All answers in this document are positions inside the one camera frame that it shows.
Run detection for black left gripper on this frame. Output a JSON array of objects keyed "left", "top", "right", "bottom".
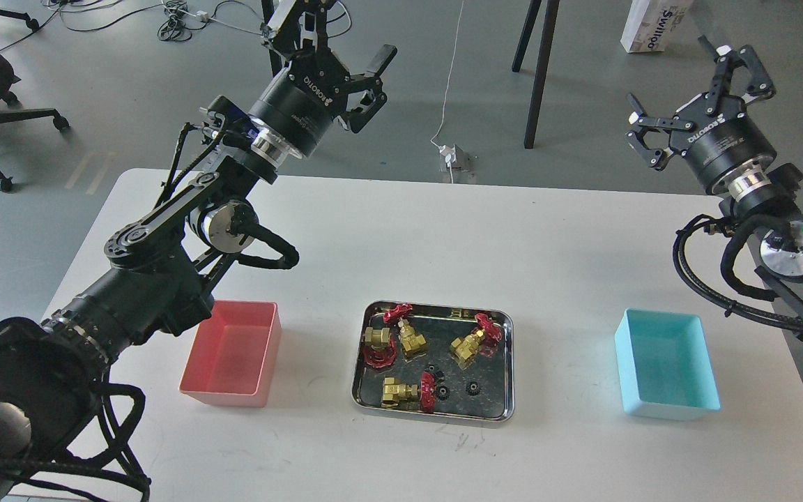
[{"left": 250, "top": 1, "right": 397, "bottom": 157}]

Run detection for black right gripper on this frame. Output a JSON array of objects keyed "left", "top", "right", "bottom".
[{"left": 626, "top": 35, "right": 779, "bottom": 196}]

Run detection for brass valve red handle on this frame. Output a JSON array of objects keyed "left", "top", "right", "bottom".
[
  {"left": 381, "top": 372, "right": 437, "bottom": 413},
  {"left": 450, "top": 312, "right": 503, "bottom": 370},
  {"left": 361, "top": 327, "right": 397, "bottom": 370},
  {"left": 383, "top": 304, "right": 428, "bottom": 360}
]

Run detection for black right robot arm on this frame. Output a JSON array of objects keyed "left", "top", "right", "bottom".
[{"left": 627, "top": 37, "right": 803, "bottom": 343}]

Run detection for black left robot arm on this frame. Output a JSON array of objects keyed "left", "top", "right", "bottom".
[{"left": 0, "top": 1, "right": 397, "bottom": 501}]

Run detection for white cardboard box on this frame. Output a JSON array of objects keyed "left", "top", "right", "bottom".
[{"left": 620, "top": 1, "right": 694, "bottom": 54}]

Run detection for light blue plastic box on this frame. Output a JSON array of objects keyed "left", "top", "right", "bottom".
[{"left": 614, "top": 308, "right": 722, "bottom": 420}]

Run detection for pink plastic box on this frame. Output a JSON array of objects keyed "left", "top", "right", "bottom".
[{"left": 179, "top": 300, "right": 282, "bottom": 408}]

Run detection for white power adapter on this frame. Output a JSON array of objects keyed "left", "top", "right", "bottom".
[{"left": 438, "top": 144, "right": 473, "bottom": 174}]

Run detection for black stand leg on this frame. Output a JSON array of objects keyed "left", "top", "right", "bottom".
[{"left": 511, "top": 1, "right": 560, "bottom": 149}]

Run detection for shiny metal tray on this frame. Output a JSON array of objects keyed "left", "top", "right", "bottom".
[{"left": 351, "top": 301, "right": 514, "bottom": 420}]

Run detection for white cable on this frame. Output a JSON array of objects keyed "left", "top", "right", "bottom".
[{"left": 431, "top": 0, "right": 465, "bottom": 183}]

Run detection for tangled floor cables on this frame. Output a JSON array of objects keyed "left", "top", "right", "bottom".
[{"left": 39, "top": 0, "right": 353, "bottom": 43}]

